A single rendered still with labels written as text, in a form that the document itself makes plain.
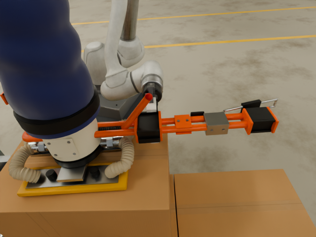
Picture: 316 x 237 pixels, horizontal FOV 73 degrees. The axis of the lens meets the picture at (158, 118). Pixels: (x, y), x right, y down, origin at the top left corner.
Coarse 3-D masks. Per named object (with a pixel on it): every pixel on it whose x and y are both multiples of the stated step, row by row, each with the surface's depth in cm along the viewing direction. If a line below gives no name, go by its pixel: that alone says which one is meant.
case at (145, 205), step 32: (32, 160) 78; (96, 160) 76; (160, 160) 75; (0, 192) 69; (96, 192) 67; (128, 192) 66; (160, 192) 65; (0, 224) 69; (32, 224) 69; (64, 224) 69; (96, 224) 68; (128, 224) 68; (160, 224) 68
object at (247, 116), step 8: (248, 112) 67; (256, 112) 67; (264, 112) 66; (272, 112) 66; (240, 120) 72; (248, 120) 65; (256, 120) 64; (264, 120) 64; (272, 120) 64; (248, 128) 65; (256, 128) 66; (264, 128) 66; (272, 128) 66
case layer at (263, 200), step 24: (192, 192) 108; (216, 192) 107; (240, 192) 106; (264, 192) 105; (288, 192) 105; (192, 216) 99; (216, 216) 98; (240, 216) 97; (264, 216) 97; (288, 216) 96
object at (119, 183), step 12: (36, 168) 72; (48, 168) 72; (60, 168) 71; (96, 168) 67; (48, 180) 68; (84, 180) 67; (96, 180) 66; (108, 180) 66; (120, 180) 67; (24, 192) 65; (36, 192) 65; (48, 192) 65; (60, 192) 65; (72, 192) 66; (84, 192) 66
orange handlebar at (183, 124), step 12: (168, 120) 69; (180, 120) 67; (192, 120) 69; (24, 132) 68; (96, 132) 66; (108, 132) 66; (120, 132) 66; (132, 132) 66; (168, 132) 66; (180, 132) 67
